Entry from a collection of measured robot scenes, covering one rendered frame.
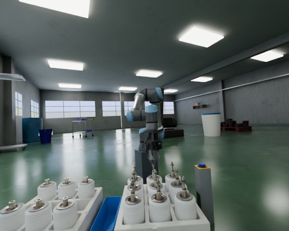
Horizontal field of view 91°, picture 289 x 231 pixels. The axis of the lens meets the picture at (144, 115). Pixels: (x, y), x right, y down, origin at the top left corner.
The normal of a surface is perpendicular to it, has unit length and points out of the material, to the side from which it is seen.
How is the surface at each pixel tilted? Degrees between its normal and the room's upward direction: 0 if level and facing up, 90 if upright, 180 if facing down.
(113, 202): 88
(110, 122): 90
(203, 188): 90
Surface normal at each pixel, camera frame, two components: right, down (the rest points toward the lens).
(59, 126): 0.43, -0.05
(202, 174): 0.03, -0.04
